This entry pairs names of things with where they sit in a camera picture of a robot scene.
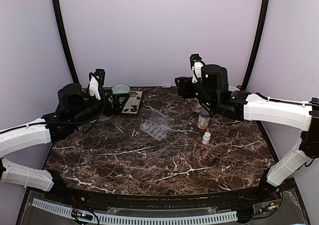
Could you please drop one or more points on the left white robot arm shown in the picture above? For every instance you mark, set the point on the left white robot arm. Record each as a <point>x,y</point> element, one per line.
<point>75,108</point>

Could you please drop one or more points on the orange pill bottle grey cap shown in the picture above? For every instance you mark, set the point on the orange pill bottle grey cap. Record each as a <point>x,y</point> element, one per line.
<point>203,119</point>

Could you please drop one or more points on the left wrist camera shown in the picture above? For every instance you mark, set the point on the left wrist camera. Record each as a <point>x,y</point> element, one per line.
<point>96,83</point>

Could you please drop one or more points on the green ceramic bowl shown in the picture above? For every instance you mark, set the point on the green ceramic bowl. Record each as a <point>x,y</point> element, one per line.
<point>233,88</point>
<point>121,90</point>

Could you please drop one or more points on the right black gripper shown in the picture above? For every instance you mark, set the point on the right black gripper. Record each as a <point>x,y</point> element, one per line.
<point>183,87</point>

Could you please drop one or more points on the right black frame post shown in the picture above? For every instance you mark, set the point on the right black frame post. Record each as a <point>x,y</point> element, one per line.
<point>256,43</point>

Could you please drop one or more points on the beige ceramic mug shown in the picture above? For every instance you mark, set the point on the beige ceramic mug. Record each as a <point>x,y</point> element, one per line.
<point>196,108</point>

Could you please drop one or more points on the black frame post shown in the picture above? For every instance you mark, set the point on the black frame post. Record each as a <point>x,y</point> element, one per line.
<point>256,43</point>
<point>64,40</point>

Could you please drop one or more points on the clear plastic pill organizer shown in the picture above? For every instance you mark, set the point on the clear plastic pill organizer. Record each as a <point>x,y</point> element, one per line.
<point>157,125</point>

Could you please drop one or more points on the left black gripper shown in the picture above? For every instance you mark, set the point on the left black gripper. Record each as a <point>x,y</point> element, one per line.
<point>116,109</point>

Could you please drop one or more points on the left black frame post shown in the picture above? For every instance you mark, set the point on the left black frame post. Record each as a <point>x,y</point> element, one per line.
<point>64,40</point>

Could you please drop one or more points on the small white pill bottle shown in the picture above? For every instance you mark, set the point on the small white pill bottle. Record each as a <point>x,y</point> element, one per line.
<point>206,138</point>

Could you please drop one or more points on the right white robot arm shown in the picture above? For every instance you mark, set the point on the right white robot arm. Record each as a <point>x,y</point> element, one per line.
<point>209,85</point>

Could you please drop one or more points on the white slotted cable duct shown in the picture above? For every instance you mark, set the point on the white slotted cable duct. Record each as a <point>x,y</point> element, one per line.
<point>123,217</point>

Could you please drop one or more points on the floral square plate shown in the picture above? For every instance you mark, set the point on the floral square plate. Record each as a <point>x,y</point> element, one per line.
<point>130,102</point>

